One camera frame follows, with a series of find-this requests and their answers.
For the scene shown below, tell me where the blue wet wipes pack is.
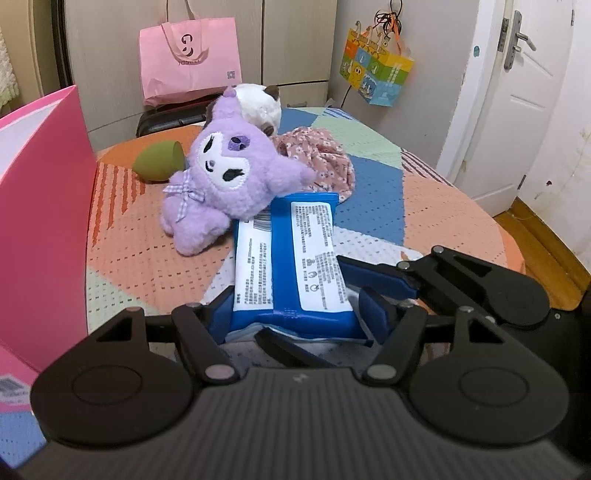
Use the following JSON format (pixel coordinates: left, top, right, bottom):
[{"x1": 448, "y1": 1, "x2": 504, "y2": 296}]
[{"x1": 223, "y1": 193, "x2": 369, "y2": 343}]

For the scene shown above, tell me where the pink tote bag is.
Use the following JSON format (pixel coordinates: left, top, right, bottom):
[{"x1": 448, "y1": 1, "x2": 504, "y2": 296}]
[{"x1": 138, "y1": 13, "x2": 242, "y2": 107}]

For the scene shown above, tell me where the white door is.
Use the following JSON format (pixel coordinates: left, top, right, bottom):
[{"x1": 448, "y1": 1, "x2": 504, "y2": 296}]
[{"x1": 456, "y1": 0, "x2": 574, "y2": 216}]

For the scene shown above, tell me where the colourful paper gift bag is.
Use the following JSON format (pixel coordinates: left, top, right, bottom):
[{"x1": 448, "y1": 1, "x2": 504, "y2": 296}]
[{"x1": 339, "y1": 1, "x2": 415, "y2": 107}]

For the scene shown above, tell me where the pink cardboard box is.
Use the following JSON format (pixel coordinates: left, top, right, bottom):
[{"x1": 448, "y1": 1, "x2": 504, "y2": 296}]
[{"x1": 0, "y1": 86, "x2": 97, "y2": 413}]

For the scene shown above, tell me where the purple plush doll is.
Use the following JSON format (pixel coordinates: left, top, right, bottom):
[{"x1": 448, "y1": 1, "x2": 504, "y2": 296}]
[{"x1": 160, "y1": 87, "x2": 317, "y2": 257}]

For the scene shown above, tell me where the beige wardrobe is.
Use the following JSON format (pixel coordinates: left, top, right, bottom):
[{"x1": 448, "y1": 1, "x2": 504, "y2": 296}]
[{"x1": 1, "y1": 1, "x2": 337, "y2": 150}]

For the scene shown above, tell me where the pink floral fabric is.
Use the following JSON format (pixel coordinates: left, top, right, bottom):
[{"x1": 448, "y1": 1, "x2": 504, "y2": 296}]
[{"x1": 272, "y1": 127, "x2": 356, "y2": 204}]

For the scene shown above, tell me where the white plush toy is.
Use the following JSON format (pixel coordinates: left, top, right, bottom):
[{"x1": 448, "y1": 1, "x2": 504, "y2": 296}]
[{"x1": 235, "y1": 83, "x2": 283, "y2": 137}]

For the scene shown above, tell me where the green sponge egg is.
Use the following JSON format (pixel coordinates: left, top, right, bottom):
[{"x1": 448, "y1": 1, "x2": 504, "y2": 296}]
[{"x1": 131, "y1": 140, "x2": 186, "y2": 183}]

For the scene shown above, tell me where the black suitcase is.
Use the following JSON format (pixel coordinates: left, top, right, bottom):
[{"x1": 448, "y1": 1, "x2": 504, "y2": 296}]
[{"x1": 135, "y1": 94, "x2": 218, "y2": 138}]

